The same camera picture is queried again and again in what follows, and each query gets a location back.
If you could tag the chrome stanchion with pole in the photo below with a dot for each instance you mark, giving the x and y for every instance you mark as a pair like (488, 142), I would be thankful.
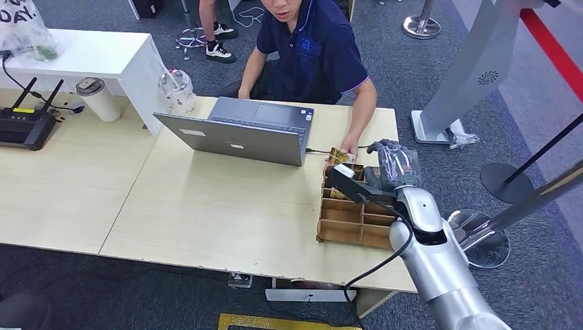
(483, 241)

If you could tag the person's right hand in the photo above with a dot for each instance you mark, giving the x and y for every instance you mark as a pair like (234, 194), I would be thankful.
(244, 93)

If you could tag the black box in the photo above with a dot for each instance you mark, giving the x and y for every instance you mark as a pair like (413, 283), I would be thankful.
(148, 7)

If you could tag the white side table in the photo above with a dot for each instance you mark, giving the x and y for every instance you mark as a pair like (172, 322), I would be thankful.
(91, 52)

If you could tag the black router with antennas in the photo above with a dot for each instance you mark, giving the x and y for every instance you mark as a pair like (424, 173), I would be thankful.
(25, 130)

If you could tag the wooden compartment organizer box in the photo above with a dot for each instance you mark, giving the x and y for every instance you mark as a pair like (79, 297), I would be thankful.
(346, 223)

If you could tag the yellow floor tape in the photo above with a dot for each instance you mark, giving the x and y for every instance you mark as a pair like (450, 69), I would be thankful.
(273, 322)

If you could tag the white under-desk drawer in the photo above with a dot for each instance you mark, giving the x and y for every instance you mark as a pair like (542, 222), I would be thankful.
(309, 295)

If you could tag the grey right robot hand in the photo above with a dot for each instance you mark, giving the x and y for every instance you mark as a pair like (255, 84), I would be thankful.
(398, 166)

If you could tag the person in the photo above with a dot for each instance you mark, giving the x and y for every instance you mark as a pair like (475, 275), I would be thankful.
(209, 23)
(314, 54)

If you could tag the printed clear plastic bag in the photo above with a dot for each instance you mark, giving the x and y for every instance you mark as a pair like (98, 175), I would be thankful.
(27, 32)

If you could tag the white cup with lid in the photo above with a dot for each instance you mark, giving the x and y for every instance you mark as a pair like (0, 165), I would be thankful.
(100, 102)

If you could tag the grey laptop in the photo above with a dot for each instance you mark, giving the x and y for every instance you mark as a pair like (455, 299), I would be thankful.
(241, 141)

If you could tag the chrome stanchion base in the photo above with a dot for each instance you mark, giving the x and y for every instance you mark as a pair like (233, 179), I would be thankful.
(421, 27)

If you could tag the clear bag with drink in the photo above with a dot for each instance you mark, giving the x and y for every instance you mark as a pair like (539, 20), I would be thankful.
(177, 93)

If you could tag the person's left forearm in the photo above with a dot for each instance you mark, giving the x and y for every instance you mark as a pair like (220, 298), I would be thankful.
(364, 109)

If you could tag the person's left hand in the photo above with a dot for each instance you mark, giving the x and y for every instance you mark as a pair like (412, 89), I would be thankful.
(350, 145)

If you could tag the person's right forearm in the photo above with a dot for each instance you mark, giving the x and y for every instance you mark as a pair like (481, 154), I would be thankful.
(250, 68)

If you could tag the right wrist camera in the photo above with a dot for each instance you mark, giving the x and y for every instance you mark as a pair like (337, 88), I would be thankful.
(353, 186)

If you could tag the small clear plastic bag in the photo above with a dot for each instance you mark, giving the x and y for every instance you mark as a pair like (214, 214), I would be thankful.
(464, 139)

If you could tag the grey kiosk stand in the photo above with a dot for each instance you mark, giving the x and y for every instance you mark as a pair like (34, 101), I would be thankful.
(469, 68)

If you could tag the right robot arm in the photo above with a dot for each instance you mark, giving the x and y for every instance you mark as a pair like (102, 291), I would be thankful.
(437, 264)

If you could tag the black stanchion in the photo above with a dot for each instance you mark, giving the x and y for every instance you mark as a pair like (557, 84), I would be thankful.
(501, 182)

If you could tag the chrome stool base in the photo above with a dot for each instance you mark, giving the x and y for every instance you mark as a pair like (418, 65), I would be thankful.
(191, 41)

